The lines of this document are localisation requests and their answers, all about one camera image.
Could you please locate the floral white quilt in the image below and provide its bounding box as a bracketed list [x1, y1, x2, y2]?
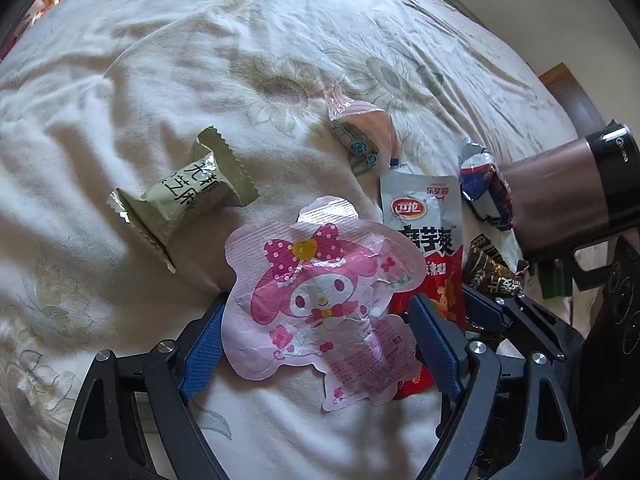
[0, 0, 601, 480]

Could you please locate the pink cartoon snack packet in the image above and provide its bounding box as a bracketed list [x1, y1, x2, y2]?
[221, 196, 425, 413]

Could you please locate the dark brown wheat snack packet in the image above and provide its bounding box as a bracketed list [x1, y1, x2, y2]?
[462, 234, 531, 296]

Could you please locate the blue and white snack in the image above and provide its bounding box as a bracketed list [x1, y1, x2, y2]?
[459, 137, 516, 232]

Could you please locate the bronze and black thermos kettle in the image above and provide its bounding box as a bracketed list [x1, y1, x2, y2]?
[500, 120, 640, 291]

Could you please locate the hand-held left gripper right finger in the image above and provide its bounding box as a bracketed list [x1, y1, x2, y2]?
[407, 292, 586, 480]

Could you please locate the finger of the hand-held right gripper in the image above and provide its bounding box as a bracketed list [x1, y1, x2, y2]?
[462, 284, 568, 363]
[510, 294, 583, 356]

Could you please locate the clear pink snack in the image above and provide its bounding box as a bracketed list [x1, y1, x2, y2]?
[325, 85, 403, 176]

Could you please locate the wooden headboard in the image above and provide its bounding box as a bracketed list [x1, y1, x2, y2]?
[539, 62, 608, 136]

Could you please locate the green snack packet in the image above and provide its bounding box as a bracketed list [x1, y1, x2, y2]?
[106, 127, 258, 275]

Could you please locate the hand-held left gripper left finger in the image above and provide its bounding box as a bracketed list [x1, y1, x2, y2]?
[60, 292, 231, 480]

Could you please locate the white and red snack packet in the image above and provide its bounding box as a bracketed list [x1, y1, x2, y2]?
[380, 172, 466, 401]

